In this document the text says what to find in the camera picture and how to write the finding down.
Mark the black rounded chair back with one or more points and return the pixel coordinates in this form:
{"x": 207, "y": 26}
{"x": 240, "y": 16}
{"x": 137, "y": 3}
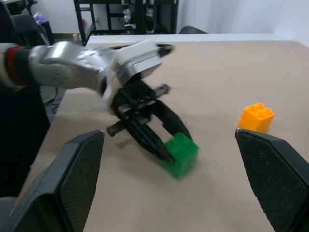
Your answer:
{"x": 193, "y": 29}

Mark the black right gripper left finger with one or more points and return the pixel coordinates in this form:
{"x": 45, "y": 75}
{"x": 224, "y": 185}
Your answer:
{"x": 72, "y": 183}

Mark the green toy brick cube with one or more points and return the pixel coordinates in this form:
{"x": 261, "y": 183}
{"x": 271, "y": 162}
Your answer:
{"x": 183, "y": 157}

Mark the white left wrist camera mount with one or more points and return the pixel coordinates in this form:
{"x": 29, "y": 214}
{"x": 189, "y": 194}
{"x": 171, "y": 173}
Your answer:
{"x": 135, "y": 52}

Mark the black office chair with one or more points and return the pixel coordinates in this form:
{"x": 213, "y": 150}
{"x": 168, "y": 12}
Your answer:
{"x": 31, "y": 31}

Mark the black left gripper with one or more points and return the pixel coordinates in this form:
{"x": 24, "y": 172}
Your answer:
{"x": 130, "y": 106}

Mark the orange toy brick cube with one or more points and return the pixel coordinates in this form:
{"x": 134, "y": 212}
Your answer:
{"x": 256, "y": 118}

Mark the black metal shelf rack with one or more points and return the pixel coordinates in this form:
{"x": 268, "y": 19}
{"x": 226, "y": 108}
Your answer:
{"x": 79, "y": 14}

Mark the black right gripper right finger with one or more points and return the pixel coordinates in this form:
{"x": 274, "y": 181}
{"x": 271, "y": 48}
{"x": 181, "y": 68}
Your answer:
{"x": 277, "y": 178}

